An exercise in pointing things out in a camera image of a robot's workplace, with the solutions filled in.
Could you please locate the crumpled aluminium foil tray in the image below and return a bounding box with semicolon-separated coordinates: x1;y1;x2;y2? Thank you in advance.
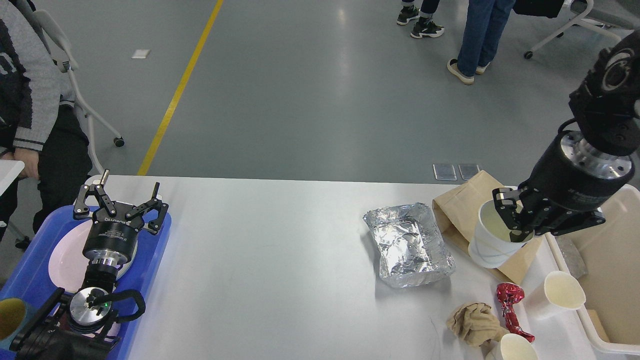
363;202;457;289

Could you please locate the white chair left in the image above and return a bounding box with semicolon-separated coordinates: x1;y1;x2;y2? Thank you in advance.
33;10;125;173

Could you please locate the blue plastic tray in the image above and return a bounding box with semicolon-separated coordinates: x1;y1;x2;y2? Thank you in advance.
0;205;172;360

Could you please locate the white paper cup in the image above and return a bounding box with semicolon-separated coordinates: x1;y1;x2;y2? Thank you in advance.
467;200;533;269

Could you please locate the pink mug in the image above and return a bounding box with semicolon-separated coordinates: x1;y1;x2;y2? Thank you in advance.
106;322;121;338

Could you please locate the seated person grey cardigan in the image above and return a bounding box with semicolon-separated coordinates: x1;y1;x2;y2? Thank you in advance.
0;0;93;232

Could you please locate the red foil wrapper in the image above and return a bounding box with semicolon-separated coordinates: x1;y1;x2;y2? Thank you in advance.
495;282;535;343

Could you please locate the crumpled brown paper napkin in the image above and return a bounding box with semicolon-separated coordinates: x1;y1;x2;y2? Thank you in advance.
446;302;510;347

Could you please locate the metal floor plate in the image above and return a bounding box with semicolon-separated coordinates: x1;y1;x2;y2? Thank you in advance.
432;163;458;182
458;163;482;181

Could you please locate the person in black trousers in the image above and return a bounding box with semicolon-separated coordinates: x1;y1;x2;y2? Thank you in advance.
396;0;445;39

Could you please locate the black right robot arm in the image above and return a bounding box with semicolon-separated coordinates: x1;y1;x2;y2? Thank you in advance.
492;29;640;243

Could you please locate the white plastic bin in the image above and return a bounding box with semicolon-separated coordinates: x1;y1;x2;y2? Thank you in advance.
562;184;640;356

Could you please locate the person in blue jeans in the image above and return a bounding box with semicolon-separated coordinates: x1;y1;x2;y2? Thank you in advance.
446;0;515;85

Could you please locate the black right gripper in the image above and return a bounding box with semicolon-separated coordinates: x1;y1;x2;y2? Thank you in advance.
492;131;636;244

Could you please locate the pink plate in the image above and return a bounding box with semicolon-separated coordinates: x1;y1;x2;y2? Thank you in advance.
48;217;142;294

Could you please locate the white cup bottom edge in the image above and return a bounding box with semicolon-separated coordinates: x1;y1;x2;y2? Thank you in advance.
484;333;539;360

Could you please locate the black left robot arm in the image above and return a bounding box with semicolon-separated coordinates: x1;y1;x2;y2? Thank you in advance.
1;170;171;360

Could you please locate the white paper on floor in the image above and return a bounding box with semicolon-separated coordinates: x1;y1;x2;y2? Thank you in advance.
131;48;151;60

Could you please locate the right metal floor plate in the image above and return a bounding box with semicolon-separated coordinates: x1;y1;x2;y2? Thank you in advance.
458;163;482;181

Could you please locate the brown paper bag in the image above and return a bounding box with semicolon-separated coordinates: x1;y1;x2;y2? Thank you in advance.
432;170;544;285

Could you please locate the white office chair right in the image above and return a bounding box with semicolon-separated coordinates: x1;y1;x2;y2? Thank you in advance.
513;0;640;60

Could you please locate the left metal floor plate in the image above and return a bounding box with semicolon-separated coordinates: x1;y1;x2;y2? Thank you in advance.
432;163;458;182

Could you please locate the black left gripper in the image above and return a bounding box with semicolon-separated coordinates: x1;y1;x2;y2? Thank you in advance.
72;168;169;265

